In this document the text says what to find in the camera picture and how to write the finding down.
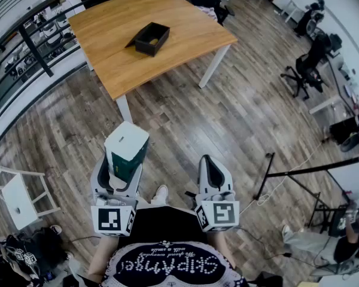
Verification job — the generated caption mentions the black metal railing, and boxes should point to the black metal railing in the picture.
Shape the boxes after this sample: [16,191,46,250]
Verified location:
[0,0,198,140]

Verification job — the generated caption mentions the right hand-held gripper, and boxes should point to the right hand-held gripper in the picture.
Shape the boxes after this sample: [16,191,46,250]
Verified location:
[194,155,241,233]

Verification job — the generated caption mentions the black metal stand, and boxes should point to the black metal stand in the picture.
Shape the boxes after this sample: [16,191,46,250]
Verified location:
[254,152,359,236]

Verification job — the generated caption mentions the black wearable device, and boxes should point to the black wearable device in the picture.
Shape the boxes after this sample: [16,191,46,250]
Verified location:
[184,191,198,210]

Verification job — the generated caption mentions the wooden table with white legs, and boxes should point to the wooden table with white legs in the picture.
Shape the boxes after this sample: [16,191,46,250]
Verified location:
[68,0,238,124]

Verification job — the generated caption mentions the black white patterned shirt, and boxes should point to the black white patterned shirt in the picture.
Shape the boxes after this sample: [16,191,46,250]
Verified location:
[100,239,249,287]

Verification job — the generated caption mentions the beige trousers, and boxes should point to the beige trousers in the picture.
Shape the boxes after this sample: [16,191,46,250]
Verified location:
[136,200,168,210]

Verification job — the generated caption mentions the white shoe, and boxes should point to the white shoe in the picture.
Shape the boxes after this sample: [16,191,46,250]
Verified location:
[151,184,169,206]

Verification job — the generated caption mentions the black skirt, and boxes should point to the black skirt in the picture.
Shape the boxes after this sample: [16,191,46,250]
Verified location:
[130,206,216,245]

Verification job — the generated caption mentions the white stool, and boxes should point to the white stool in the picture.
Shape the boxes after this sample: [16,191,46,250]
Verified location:
[0,164,62,231]

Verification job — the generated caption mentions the white cable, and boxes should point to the white cable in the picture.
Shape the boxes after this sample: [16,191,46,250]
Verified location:
[239,142,327,215]

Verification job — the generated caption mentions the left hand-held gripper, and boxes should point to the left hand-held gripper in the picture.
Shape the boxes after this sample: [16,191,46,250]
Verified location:
[90,155,143,237]

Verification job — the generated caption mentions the person's right forearm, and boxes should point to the person's right forearm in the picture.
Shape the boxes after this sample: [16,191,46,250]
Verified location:
[209,230,237,268]

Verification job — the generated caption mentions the pink checked cloth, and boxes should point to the pink checked cloth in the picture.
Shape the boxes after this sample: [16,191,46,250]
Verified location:
[196,6,218,20]

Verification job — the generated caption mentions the white side table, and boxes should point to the white side table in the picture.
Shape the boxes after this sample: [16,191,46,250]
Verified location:
[282,0,303,23]

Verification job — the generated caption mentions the green and white box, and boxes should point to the green and white box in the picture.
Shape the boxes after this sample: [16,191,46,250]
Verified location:
[104,121,150,184]

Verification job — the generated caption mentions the person's left forearm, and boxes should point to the person's left forearm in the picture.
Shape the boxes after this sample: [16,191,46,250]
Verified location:
[88,234,120,283]

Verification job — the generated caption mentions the white appliance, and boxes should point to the white appliance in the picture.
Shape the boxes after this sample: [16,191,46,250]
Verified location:
[43,22,62,44]
[56,13,71,29]

